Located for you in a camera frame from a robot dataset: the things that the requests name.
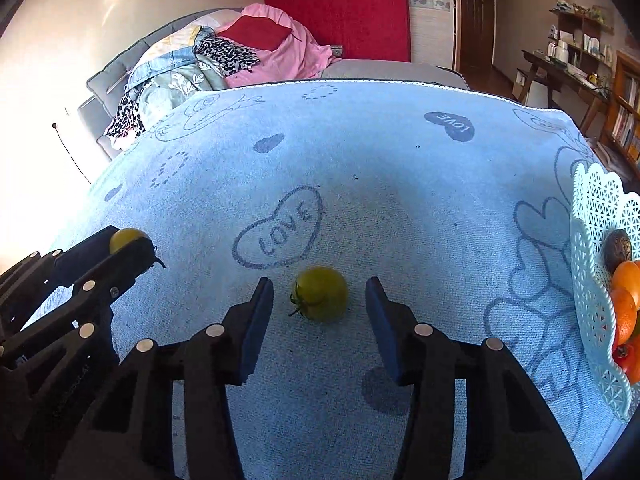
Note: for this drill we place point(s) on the dark brown door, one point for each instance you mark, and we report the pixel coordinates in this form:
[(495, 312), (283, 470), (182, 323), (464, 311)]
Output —
[(475, 20)]

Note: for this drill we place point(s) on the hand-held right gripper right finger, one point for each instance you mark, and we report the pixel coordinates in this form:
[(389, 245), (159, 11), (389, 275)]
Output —
[(382, 330)]

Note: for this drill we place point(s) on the blue printed blanket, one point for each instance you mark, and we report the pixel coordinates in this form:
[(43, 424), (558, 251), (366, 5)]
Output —
[(400, 200)]

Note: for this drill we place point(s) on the floral quilt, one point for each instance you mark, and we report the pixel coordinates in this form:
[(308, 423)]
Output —
[(170, 85)]

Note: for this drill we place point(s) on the wooden desk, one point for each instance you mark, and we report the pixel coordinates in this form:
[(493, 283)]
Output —
[(555, 66)]

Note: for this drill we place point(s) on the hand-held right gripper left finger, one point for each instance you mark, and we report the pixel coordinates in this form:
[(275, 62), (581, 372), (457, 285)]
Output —
[(260, 320)]

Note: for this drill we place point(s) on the red mattress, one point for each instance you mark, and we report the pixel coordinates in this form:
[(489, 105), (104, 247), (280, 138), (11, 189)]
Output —
[(335, 5)]

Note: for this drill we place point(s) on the wooden bookcase with books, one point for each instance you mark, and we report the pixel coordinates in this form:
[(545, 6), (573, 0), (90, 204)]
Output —
[(622, 110)]

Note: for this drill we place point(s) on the black white patterned cloth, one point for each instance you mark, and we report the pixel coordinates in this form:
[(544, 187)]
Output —
[(125, 122), (225, 55)]

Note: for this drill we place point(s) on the orange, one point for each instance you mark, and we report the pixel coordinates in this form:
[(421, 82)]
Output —
[(627, 277)]

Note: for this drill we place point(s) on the white wardrobe with brown top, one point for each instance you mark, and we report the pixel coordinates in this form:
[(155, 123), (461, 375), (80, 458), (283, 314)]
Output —
[(430, 35)]

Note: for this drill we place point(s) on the dark brown round fruit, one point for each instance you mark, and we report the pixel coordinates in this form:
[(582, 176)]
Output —
[(617, 247)]

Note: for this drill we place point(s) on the green tomato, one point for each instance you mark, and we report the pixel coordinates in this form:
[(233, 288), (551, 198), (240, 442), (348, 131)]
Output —
[(125, 240), (322, 295)]

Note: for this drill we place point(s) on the pale green lattice plastic basket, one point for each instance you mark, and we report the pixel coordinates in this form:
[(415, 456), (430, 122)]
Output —
[(590, 260)]

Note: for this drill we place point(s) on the orange tomato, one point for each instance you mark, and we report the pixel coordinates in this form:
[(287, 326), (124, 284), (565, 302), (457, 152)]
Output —
[(624, 317)]

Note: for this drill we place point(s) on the white box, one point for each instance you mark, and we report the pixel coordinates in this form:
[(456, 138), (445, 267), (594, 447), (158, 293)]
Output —
[(532, 90)]

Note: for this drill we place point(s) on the pink cloth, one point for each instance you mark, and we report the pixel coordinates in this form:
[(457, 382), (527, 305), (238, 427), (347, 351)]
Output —
[(295, 55)]

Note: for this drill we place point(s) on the red-orange tomato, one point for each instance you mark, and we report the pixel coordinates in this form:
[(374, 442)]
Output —
[(630, 360)]

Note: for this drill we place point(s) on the small wooden desk shelf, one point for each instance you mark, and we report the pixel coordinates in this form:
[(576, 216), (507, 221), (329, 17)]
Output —
[(575, 17)]

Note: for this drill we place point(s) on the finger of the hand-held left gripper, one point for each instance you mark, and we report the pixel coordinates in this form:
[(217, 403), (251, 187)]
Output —
[(125, 265), (80, 255)]

